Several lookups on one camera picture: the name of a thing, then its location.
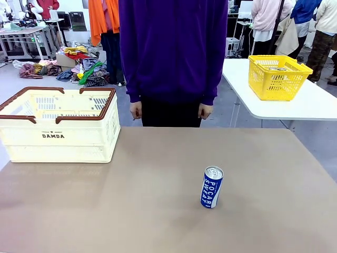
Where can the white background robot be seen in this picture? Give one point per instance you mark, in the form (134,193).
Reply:
(8,10)

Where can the person in purple sweater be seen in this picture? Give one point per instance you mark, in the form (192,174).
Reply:
(173,52)

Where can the red cloth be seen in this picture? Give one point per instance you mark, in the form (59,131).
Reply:
(76,56)

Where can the person in pink sweater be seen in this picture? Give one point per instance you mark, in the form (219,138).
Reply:
(271,18)

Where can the person in orange jacket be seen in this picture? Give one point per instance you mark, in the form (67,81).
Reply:
(104,23)

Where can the white side table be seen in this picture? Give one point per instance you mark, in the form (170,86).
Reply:
(302,102)

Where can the green cloth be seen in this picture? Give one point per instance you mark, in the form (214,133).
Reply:
(90,72)

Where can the person in red top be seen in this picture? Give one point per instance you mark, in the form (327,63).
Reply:
(48,8)

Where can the white background desk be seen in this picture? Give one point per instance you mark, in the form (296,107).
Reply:
(26,34)

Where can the cream hanging jacket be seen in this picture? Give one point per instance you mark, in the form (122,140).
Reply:
(288,37)

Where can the black office chair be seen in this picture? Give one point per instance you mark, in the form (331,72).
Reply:
(78,22)

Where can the blue Pocari Sweat can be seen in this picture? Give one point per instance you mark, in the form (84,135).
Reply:
(212,189)

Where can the dark plaid cloth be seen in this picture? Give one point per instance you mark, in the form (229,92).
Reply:
(96,79)

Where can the blue denim cloth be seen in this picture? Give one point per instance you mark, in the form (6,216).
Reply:
(89,64)

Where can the person in cream jacket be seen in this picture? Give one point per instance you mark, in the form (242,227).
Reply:
(325,31)

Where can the person in blue jacket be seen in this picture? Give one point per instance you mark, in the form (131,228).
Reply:
(305,18)

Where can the yellow cloth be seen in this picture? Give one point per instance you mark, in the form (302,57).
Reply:
(75,50)

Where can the brown cardboard box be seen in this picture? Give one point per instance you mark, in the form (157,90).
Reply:
(64,61)

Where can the person's left hand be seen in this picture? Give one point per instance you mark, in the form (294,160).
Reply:
(205,110)

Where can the person's right forearm purple sleeve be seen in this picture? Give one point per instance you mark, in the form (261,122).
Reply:
(133,84)

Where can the person's left forearm purple sleeve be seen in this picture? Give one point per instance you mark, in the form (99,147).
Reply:
(210,84)

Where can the person's right hand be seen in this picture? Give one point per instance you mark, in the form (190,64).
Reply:
(136,110)

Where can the yellow plastic basket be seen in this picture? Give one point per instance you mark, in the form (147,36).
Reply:
(279,84)

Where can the white computer tower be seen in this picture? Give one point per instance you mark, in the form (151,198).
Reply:
(233,47)

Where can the cans in yellow basket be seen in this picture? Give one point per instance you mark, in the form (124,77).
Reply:
(281,69)

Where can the pink patterned cloth heap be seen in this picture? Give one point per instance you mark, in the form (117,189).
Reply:
(29,69)

